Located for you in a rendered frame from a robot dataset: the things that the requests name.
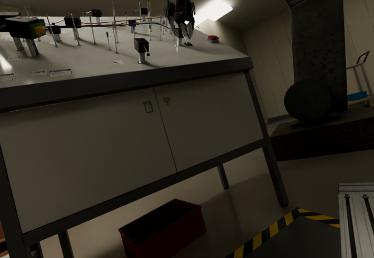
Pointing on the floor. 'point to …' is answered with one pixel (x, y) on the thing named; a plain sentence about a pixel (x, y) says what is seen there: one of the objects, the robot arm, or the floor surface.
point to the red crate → (163, 230)
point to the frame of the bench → (21, 242)
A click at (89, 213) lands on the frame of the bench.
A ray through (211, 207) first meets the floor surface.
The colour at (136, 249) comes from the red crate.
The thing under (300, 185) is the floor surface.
